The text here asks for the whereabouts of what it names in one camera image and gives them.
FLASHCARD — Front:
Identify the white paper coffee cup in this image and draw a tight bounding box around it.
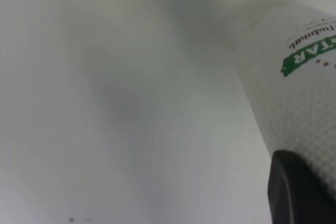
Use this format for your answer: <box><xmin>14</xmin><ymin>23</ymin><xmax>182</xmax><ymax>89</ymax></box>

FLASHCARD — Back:
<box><xmin>237</xmin><ymin>5</ymin><xmax>336</xmax><ymax>196</ymax></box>

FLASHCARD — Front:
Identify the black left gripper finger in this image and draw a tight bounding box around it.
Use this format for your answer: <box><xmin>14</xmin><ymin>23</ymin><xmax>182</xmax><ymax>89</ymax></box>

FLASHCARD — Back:
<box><xmin>267</xmin><ymin>150</ymin><xmax>336</xmax><ymax>224</ymax></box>

